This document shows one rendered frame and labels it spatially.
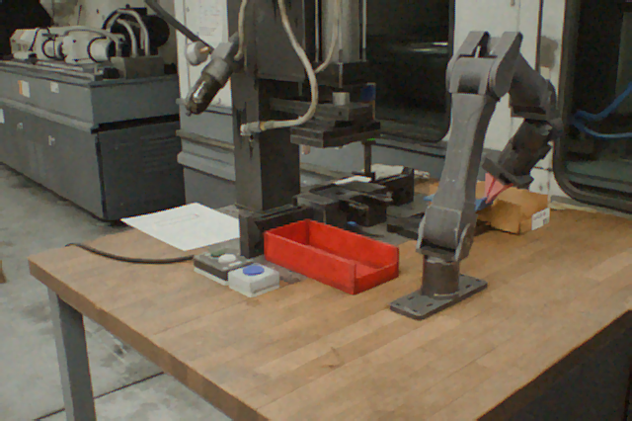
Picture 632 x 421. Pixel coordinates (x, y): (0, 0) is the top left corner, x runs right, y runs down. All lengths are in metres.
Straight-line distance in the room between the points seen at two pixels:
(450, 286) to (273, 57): 0.68
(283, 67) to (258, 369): 0.76
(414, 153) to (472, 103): 1.04
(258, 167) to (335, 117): 0.28
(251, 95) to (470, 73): 0.63
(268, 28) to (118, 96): 3.00
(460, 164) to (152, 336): 0.57
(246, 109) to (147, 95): 2.96
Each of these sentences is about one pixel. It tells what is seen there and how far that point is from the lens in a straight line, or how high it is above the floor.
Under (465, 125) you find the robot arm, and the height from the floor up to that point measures 1.20.
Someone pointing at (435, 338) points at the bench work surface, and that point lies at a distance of 1.06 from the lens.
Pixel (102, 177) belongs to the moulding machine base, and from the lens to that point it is 4.53.
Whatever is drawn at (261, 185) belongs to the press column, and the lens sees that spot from 1.65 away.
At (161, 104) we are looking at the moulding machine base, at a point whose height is 0.79.
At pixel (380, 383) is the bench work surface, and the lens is 0.94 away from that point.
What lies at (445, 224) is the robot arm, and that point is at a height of 1.04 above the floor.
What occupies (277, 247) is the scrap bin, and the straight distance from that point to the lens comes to 1.32.
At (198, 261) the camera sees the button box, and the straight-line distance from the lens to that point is 1.31.
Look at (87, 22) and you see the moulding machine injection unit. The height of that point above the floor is 1.31.
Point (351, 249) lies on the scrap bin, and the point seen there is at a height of 0.93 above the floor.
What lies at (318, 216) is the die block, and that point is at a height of 0.95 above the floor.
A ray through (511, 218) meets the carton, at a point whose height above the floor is 0.93.
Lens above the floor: 1.39
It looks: 17 degrees down
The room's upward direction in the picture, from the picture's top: 1 degrees counter-clockwise
